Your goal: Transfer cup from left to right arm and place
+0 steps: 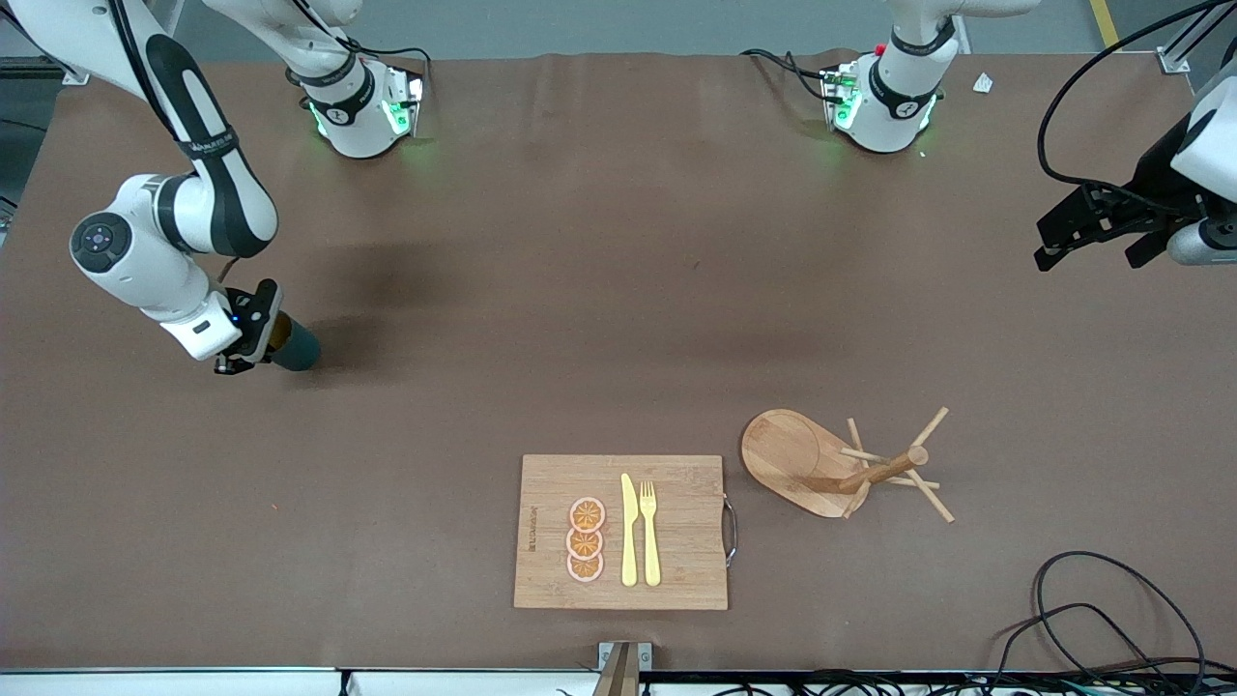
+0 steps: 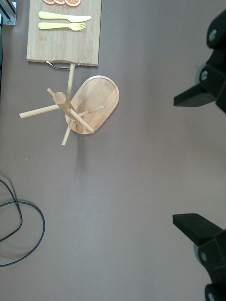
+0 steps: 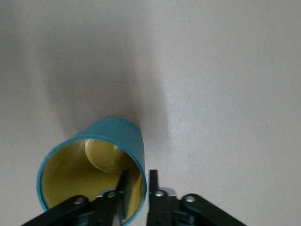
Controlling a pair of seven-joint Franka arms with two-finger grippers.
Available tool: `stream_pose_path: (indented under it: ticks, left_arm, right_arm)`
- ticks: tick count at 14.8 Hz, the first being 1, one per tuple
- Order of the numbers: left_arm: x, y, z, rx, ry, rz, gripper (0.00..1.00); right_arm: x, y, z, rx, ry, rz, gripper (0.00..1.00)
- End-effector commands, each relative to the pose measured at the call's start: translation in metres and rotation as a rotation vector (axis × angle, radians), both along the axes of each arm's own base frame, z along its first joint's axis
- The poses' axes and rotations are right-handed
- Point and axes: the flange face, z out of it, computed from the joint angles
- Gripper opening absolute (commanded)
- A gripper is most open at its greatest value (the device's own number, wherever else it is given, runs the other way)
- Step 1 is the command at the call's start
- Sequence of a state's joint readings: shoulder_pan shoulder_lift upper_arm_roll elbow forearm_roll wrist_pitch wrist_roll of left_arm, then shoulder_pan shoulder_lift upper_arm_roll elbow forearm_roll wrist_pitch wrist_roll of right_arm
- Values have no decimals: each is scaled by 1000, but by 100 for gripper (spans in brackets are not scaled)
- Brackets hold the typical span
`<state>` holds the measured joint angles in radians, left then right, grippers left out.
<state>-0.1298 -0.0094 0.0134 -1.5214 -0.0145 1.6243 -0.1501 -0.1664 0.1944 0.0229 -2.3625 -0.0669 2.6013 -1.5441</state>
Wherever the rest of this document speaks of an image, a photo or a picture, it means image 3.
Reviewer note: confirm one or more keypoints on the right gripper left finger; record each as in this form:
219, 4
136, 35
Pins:
103, 207

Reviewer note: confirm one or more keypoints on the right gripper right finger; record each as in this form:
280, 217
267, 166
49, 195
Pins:
157, 209

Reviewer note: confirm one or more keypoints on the teal cup yellow inside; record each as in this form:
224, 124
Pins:
113, 131

